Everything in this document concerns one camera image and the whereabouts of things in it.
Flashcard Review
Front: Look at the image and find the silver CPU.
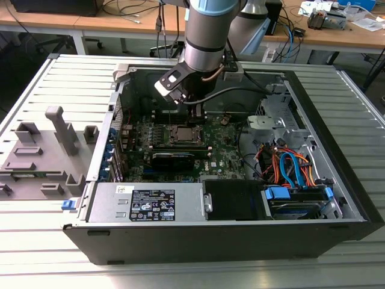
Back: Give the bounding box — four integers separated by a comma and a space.
176, 126, 196, 141

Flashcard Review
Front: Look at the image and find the CPU socket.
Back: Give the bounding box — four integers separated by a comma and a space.
168, 123, 207, 147

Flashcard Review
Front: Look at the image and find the CPU heat sink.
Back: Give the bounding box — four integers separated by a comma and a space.
306, 8, 328, 30

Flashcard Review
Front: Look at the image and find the green RAM stick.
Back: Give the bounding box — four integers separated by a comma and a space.
152, 149, 212, 160

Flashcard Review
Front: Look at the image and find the green motherboard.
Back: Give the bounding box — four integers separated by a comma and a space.
120, 114, 251, 184

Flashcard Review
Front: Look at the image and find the black chair base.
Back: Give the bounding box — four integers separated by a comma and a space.
35, 33, 105, 55
149, 42, 185, 60

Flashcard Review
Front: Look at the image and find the black graphics card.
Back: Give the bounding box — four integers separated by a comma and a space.
149, 151, 196, 173

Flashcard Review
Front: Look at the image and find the silver metal drive cage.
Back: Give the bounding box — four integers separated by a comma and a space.
245, 83, 315, 154

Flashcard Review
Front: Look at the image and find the pale blue teach pendant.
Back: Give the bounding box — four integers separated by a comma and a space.
244, 17, 272, 55

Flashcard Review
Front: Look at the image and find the black desktop device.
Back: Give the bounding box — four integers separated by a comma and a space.
266, 0, 284, 36

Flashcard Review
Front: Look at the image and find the silver power supply unit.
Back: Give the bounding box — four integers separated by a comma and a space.
86, 182, 209, 224

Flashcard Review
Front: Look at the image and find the black PC case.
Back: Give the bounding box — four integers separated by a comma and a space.
61, 61, 385, 266

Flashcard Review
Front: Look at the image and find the white paper sheet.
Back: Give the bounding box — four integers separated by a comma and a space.
297, 1, 334, 16
351, 16, 385, 33

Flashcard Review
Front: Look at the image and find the wooden desk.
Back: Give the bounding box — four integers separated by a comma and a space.
264, 0, 385, 66
0, 0, 187, 57

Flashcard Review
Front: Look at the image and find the grey parts rack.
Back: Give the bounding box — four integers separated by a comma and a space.
0, 105, 100, 202

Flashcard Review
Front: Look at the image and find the grey metal box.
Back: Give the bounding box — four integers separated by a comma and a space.
326, 11, 347, 31

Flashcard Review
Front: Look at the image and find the black box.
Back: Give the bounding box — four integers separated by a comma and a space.
10, 0, 100, 17

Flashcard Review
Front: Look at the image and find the blue box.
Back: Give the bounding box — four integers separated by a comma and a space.
336, 0, 377, 9

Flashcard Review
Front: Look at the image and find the brown braided cable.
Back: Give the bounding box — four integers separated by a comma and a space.
200, 64, 226, 82

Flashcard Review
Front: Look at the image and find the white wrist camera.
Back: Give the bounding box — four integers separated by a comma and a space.
153, 66, 189, 105

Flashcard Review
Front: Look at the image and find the black camera cable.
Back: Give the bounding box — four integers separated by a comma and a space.
183, 86, 273, 105
240, 70, 273, 93

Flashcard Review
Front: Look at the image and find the thin black cable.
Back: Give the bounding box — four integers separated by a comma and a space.
224, 102, 253, 117
238, 120, 262, 181

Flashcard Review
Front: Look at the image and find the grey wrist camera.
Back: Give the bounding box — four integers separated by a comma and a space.
223, 61, 244, 81

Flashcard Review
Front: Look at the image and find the red orange wire bundle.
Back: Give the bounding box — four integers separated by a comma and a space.
258, 144, 285, 185

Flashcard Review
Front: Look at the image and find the blue wire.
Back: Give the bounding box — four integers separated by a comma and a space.
279, 152, 307, 189

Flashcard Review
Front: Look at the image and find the blue cable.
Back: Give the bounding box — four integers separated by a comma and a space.
286, 25, 298, 58

